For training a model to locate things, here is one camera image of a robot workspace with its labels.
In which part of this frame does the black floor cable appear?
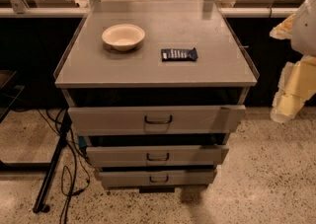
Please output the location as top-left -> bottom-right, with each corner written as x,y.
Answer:
36,108 -> 92,224

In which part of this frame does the grey top drawer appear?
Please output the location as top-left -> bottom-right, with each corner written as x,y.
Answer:
68,105 -> 246,136

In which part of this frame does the grey drawer cabinet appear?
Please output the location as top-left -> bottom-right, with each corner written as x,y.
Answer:
55,0 -> 259,180

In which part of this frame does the dark blue snack bar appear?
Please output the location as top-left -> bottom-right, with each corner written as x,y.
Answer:
161,48 -> 198,61

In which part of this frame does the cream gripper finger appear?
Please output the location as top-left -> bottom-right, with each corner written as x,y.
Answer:
270,14 -> 295,39
271,55 -> 316,123

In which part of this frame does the grey bottom drawer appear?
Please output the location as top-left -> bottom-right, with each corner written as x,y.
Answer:
100,169 -> 215,188

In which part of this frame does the white paper bowl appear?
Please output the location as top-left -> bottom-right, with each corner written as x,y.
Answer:
102,24 -> 145,51

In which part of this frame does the grey drawer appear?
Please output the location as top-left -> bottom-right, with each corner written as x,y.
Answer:
100,169 -> 215,188
87,145 -> 228,167
68,105 -> 246,136

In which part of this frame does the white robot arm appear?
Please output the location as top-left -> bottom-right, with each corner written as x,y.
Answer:
270,0 -> 316,123

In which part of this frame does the black stand leg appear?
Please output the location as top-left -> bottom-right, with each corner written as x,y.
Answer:
33,112 -> 71,213

